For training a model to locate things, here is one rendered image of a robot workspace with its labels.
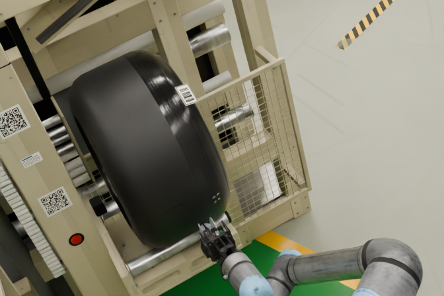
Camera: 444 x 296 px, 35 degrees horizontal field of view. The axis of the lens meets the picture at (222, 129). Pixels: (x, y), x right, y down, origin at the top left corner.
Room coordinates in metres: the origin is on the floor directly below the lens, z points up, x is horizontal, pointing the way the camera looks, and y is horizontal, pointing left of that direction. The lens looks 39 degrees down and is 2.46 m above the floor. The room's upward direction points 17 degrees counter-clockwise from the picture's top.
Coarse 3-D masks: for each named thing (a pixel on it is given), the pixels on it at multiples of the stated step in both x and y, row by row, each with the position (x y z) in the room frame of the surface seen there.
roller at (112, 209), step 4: (108, 204) 1.69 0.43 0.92; (112, 204) 1.68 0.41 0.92; (116, 204) 1.68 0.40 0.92; (108, 208) 1.67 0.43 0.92; (112, 208) 1.67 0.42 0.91; (116, 208) 1.67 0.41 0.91; (108, 212) 1.66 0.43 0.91; (112, 212) 1.67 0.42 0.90; (116, 212) 1.67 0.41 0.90; (104, 216) 1.66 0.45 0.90; (108, 216) 1.66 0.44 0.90
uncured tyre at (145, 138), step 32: (128, 64) 1.63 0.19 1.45; (160, 64) 1.61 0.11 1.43; (96, 96) 1.53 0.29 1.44; (128, 96) 1.51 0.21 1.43; (160, 96) 1.49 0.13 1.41; (96, 128) 1.45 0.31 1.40; (128, 128) 1.42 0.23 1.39; (160, 128) 1.42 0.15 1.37; (192, 128) 1.42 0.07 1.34; (96, 160) 1.73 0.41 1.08; (128, 160) 1.37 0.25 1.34; (160, 160) 1.36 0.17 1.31; (192, 160) 1.37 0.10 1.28; (128, 192) 1.34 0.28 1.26; (160, 192) 1.33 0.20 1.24; (192, 192) 1.34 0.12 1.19; (224, 192) 1.38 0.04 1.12; (128, 224) 1.51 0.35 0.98; (160, 224) 1.31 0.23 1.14; (192, 224) 1.35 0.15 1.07
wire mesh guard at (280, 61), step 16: (272, 64) 2.07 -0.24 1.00; (240, 80) 2.03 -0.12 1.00; (288, 80) 2.08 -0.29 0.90; (208, 96) 1.99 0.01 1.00; (288, 96) 2.08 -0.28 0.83; (272, 112) 2.07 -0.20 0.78; (224, 128) 2.01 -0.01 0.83; (240, 128) 2.03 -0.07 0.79; (224, 144) 2.01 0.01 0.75; (272, 144) 2.06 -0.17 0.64; (256, 160) 2.03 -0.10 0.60; (288, 160) 2.07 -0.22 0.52; (304, 160) 2.08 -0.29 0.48; (304, 176) 2.09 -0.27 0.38; (80, 192) 1.85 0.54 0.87; (272, 192) 2.04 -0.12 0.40; (304, 192) 2.07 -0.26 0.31; (240, 208) 2.00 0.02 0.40; (272, 208) 2.03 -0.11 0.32; (240, 224) 2.00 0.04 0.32
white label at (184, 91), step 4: (184, 84) 1.52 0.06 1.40; (176, 88) 1.51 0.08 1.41; (180, 88) 1.51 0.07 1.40; (184, 88) 1.51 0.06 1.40; (188, 88) 1.51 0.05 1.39; (180, 92) 1.50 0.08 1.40; (184, 92) 1.50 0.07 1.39; (188, 92) 1.50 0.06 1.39; (192, 92) 1.50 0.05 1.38; (180, 96) 1.49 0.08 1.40; (184, 96) 1.49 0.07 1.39; (188, 96) 1.49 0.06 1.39; (192, 96) 1.49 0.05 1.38; (184, 100) 1.48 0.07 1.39; (188, 100) 1.48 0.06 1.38; (192, 100) 1.48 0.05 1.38; (196, 100) 1.48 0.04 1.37; (188, 104) 1.47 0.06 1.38
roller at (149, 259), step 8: (224, 216) 1.49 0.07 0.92; (216, 224) 1.47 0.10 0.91; (184, 240) 1.44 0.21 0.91; (192, 240) 1.44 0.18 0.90; (160, 248) 1.43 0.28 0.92; (168, 248) 1.43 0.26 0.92; (176, 248) 1.43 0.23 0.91; (144, 256) 1.42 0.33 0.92; (152, 256) 1.42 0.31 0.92; (160, 256) 1.41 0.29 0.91; (168, 256) 1.42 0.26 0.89; (128, 264) 1.41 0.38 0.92; (136, 264) 1.40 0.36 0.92; (144, 264) 1.40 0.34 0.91; (152, 264) 1.40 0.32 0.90; (136, 272) 1.39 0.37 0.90
